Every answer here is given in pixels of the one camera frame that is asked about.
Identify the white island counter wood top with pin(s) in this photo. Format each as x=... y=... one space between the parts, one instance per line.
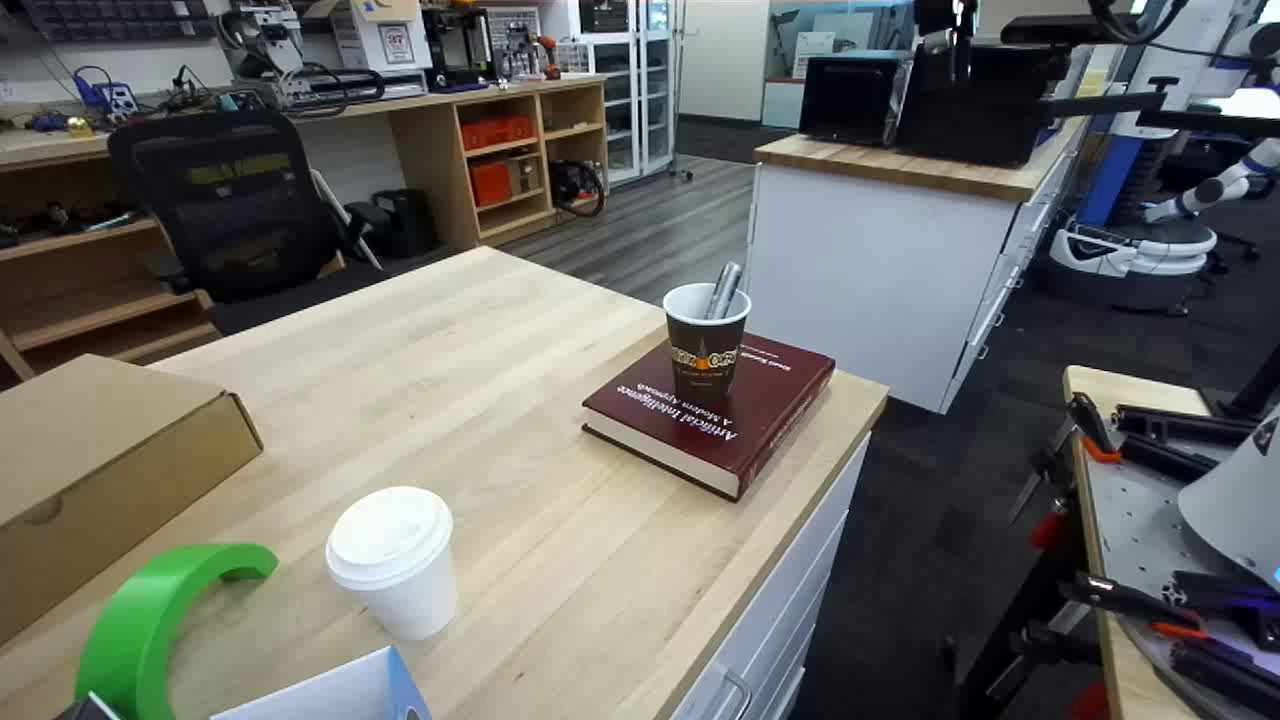
x=880 y=252

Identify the white lidded paper cup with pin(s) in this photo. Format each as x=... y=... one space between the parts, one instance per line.
x=396 y=567

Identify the white drawer cabinet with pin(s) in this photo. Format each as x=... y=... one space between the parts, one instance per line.
x=786 y=615

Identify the black mesh office chair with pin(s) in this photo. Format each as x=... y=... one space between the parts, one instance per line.
x=226 y=202

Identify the black monitor box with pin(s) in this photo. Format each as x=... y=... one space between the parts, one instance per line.
x=848 y=100

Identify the wooden shelf desk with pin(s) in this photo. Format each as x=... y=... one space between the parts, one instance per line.
x=426 y=160

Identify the grey marker pen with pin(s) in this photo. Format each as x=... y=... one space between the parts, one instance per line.
x=726 y=291

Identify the brown paper mug cup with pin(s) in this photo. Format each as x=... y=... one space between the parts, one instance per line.
x=703 y=354

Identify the dark red hardcover book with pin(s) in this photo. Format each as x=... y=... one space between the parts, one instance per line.
x=763 y=413

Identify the flat cardboard box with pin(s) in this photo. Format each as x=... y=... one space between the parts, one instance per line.
x=95 y=464

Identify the wooden robot workbench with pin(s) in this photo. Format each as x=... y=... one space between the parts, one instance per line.
x=1125 y=561

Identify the orange storage bin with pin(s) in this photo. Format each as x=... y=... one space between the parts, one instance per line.
x=504 y=176
x=497 y=128

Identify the black storage crate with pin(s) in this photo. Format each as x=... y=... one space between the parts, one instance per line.
x=981 y=107

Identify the glass door cabinet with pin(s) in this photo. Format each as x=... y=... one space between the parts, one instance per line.
x=624 y=94

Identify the black orange bar clamp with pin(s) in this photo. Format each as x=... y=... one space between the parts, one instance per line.
x=1160 y=433
x=1173 y=615

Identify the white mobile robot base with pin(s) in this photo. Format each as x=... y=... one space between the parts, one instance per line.
x=1134 y=246

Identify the blue white number cube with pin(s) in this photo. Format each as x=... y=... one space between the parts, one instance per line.
x=333 y=692

